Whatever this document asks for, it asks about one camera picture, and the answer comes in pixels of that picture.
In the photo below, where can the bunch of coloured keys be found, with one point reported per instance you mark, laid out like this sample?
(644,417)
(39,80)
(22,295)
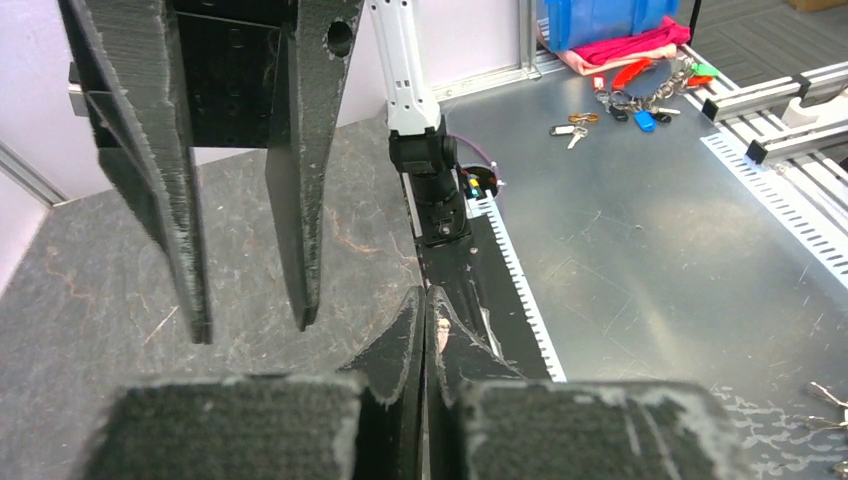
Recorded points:
(639,90)

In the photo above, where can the blue plastic bin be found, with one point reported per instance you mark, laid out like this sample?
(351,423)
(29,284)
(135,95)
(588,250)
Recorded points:
(574,23)

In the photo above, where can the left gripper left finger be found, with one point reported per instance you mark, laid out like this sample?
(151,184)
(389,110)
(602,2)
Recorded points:
(361,421)

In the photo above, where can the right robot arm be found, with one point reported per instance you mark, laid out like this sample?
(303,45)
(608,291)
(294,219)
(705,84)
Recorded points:
(419,144)

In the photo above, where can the white slotted cable duct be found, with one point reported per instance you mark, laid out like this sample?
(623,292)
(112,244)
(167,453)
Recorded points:
(487,207)

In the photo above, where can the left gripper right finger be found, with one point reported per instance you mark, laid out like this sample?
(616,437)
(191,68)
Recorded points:
(487,421)

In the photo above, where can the aluminium frame rail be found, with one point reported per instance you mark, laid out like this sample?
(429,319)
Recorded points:
(25,176)

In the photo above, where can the silver key with tag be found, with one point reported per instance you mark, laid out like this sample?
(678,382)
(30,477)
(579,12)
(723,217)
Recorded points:
(575,128)

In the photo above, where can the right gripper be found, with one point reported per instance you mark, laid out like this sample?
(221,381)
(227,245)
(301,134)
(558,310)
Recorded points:
(158,77)

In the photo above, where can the pink red cloth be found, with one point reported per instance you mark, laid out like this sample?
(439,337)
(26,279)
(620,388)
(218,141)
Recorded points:
(655,44)

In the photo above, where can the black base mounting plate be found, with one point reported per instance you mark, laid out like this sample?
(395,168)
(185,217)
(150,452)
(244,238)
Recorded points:
(476,281)

